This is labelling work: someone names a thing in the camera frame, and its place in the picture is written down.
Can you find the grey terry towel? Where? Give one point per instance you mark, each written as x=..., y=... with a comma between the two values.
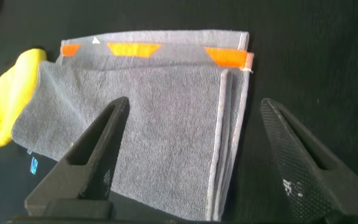
x=166, y=124

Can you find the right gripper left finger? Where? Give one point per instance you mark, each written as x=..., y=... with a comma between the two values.
x=89, y=168

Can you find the yellow microfiber towel black trim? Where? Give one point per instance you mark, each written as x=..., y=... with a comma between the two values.
x=11, y=99

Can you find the small clear tape piece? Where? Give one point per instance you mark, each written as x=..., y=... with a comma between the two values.
x=29, y=152

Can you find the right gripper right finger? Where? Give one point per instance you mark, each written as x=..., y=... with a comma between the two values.
x=315, y=174

